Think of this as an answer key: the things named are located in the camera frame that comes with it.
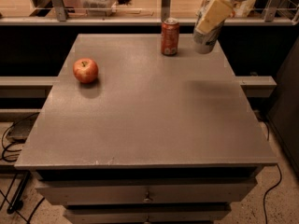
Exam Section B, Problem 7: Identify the black cables left floor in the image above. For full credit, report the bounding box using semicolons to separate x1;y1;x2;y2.
0;112;46;224

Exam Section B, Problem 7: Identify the clear plastic container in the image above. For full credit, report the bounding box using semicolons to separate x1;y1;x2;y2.
80;0;117;17

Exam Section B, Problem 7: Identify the red apple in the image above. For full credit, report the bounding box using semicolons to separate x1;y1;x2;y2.
73;58;99;84

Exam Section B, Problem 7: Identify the red coke can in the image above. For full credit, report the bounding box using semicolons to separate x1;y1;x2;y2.
161;18;179;55

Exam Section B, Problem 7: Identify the grey power adapter box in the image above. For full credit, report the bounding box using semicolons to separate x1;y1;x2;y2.
6;119;35;143

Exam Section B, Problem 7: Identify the grey drawer cabinet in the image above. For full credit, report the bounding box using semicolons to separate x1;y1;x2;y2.
16;35;277;224

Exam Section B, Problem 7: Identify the printed snack bag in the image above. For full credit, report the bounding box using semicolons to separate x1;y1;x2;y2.
195;0;262;19

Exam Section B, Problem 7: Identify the grey metal shelf rail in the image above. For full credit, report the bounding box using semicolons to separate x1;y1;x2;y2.
0;0;298;25

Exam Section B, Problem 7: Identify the black cable right floor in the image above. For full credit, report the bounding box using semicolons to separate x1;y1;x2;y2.
263;163;283;224

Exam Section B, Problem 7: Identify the dark cabinet at right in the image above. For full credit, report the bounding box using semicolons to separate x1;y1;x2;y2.
268;38;299;176

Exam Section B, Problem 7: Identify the white 7up can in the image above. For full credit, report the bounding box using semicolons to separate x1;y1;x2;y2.
192;22;224;54

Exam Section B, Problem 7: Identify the metal drawer knob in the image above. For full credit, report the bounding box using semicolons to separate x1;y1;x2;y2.
143;193;152;203

